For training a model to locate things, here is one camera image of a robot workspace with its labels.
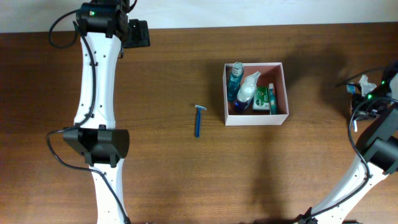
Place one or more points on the blue white toothbrush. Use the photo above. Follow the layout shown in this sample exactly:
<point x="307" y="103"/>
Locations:
<point x="351" y="89"/>

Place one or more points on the green white toothpaste tube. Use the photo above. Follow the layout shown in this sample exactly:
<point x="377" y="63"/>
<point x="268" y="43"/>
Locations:
<point x="272" y="100"/>

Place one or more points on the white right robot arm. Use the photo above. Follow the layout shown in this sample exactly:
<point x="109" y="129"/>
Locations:
<point x="372" y="126"/>

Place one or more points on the clear spray bottle blue liquid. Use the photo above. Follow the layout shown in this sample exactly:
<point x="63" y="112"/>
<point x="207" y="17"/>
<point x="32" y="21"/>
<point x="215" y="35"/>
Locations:
<point x="246" y="92"/>

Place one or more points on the blue disposable razor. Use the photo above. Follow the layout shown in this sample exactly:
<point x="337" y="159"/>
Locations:
<point x="198" y="119"/>

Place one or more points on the green soap bar packet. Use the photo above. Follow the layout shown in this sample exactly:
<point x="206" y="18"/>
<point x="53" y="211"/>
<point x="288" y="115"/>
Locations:
<point x="261" y="99"/>

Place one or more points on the white cardboard box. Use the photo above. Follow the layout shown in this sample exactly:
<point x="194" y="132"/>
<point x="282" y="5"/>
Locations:
<point x="270" y="73"/>

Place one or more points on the teal mouthwash bottle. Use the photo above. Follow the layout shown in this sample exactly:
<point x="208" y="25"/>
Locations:
<point x="235" y="80"/>

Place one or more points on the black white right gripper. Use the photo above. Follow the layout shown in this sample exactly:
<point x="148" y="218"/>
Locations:
<point x="360" y="106"/>

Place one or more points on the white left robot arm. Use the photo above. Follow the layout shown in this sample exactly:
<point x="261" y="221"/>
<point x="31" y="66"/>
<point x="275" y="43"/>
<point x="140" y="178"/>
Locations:
<point x="105" y="31"/>

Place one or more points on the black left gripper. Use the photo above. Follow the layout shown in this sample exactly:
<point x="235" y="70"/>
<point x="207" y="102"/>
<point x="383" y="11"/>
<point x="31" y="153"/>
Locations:
<point x="138" y="34"/>

